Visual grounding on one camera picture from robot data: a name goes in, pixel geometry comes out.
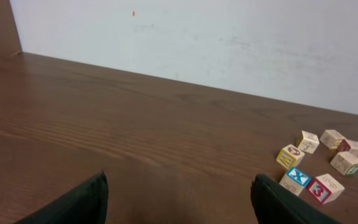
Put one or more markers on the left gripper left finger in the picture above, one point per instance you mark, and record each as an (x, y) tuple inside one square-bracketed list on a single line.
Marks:
[(85, 203)]

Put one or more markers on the wooden block green side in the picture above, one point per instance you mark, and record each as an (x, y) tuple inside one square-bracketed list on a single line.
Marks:
[(345, 163)]

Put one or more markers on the wooden block upper left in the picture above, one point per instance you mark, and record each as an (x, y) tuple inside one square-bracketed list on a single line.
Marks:
[(308, 142)]

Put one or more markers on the wooden block red side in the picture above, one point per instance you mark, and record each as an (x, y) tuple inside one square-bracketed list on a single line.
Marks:
[(325, 188)]

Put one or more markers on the wooden block brown circle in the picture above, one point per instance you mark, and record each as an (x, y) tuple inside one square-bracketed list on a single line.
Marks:
[(289, 156)]

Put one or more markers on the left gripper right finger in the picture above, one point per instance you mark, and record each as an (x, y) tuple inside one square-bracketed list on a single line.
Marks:
[(274, 204)]

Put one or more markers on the wooden block beside top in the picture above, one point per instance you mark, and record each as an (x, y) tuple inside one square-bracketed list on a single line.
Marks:
[(349, 146)]

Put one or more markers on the blue letter block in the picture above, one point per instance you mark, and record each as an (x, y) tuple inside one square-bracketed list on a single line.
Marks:
[(295, 180)]

